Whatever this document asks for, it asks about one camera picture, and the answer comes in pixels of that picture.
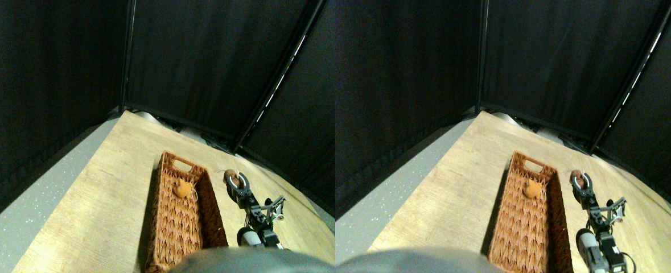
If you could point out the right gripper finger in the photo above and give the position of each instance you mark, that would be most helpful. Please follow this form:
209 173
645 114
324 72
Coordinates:
573 186
227 185
247 185
592 185

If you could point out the brown plush toy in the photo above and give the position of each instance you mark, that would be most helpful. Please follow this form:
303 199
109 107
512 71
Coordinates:
577 174
231 173

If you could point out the orange plush toy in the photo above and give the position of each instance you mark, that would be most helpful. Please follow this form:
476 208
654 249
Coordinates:
183 189
531 189

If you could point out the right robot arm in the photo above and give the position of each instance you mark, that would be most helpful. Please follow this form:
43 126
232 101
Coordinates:
250 236
588 247

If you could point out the black curtain stand foot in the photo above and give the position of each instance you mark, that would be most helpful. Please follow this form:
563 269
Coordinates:
574 143
215 142

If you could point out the brown wicker basket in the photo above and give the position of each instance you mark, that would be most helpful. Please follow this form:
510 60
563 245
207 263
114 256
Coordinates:
514 227
170 227

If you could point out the black curtain stand pole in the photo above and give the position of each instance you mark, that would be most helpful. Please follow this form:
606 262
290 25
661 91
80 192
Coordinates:
280 68
480 57
127 57
633 68

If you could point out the black bracket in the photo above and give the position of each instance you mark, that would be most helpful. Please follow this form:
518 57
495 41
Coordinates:
272 206

